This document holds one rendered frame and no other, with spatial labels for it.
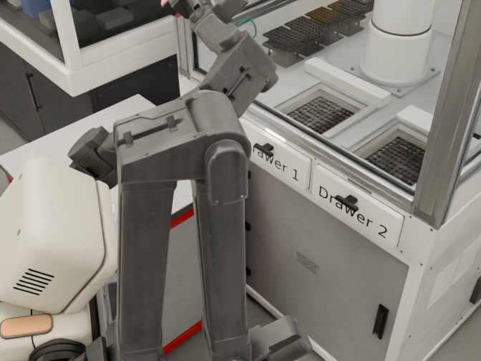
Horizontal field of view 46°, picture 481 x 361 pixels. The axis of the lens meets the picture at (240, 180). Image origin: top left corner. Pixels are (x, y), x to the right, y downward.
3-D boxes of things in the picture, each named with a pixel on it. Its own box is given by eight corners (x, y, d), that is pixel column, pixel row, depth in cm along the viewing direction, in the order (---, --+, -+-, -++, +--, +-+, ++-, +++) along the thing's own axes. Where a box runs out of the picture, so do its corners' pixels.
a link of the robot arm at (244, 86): (215, 69, 80) (260, 119, 84) (245, 17, 89) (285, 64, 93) (60, 162, 110) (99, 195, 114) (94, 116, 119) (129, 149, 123)
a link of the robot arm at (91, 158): (61, 179, 108) (82, 197, 110) (99, 145, 106) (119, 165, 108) (69, 157, 116) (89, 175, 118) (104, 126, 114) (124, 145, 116)
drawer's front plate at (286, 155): (305, 191, 168) (307, 162, 161) (238, 147, 185) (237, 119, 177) (308, 188, 169) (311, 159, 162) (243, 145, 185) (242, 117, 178)
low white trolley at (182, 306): (131, 400, 206) (92, 261, 156) (48, 299, 241) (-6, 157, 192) (248, 310, 235) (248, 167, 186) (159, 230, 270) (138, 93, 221)
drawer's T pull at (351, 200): (356, 213, 149) (356, 209, 148) (333, 199, 154) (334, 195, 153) (364, 206, 151) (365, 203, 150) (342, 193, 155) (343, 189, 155)
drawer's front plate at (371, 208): (393, 249, 150) (400, 219, 143) (311, 195, 167) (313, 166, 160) (397, 246, 151) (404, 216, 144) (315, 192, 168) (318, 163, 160)
